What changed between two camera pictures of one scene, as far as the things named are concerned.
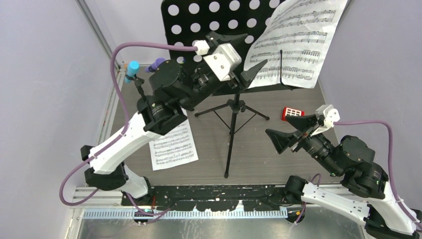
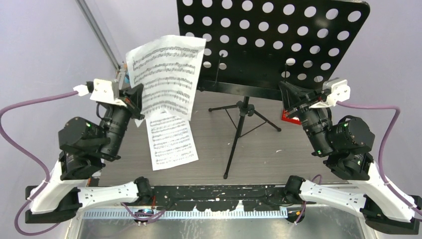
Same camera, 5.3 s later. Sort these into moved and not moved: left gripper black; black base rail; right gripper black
Moved: left gripper black; right gripper black
Not moved: black base rail
